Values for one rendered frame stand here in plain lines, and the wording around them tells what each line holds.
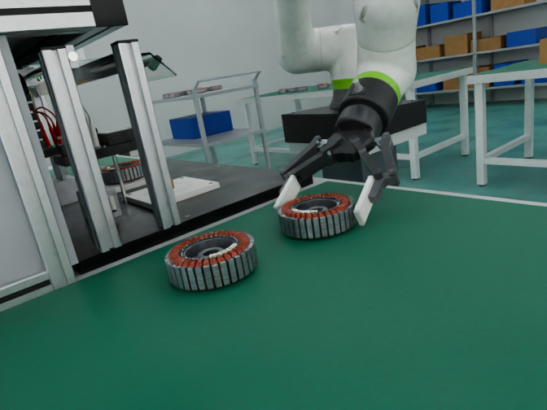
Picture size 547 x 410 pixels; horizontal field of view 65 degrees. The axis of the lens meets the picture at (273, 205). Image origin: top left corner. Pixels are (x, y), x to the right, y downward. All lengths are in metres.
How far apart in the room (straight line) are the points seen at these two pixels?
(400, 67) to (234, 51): 6.82
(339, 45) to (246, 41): 6.38
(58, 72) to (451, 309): 0.54
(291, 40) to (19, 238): 0.95
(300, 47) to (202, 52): 5.91
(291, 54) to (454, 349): 1.12
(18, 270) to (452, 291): 0.52
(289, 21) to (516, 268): 0.98
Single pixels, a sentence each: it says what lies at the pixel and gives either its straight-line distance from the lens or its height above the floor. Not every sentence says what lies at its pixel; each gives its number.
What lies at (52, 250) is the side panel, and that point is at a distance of 0.65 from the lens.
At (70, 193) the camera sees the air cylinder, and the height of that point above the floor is 0.79.
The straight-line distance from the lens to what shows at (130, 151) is 0.86.
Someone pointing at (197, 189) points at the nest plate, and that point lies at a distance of 0.87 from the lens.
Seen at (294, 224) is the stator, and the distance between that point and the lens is 0.60.
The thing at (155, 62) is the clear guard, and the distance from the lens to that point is 1.11.
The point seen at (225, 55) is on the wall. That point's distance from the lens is 7.46.
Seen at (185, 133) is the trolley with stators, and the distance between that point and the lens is 3.84.
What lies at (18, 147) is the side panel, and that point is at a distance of 0.62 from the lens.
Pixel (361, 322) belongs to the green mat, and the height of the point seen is 0.75.
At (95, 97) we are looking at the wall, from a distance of 6.47.
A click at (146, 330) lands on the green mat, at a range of 0.48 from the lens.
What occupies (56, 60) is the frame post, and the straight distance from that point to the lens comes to 0.66.
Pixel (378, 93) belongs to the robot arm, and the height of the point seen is 0.92.
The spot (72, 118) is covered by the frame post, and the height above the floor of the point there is 0.96.
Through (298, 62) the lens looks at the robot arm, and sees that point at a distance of 1.40.
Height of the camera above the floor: 0.98
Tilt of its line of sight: 17 degrees down
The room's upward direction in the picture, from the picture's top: 10 degrees counter-clockwise
